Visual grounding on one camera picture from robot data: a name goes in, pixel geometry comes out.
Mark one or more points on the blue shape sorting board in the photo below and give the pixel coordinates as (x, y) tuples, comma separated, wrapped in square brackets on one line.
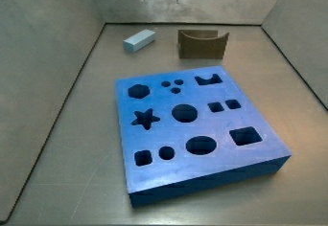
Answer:
[(193, 135)]

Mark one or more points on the light blue rectangular block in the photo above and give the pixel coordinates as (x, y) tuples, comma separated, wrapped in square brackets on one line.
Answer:
[(138, 41)]

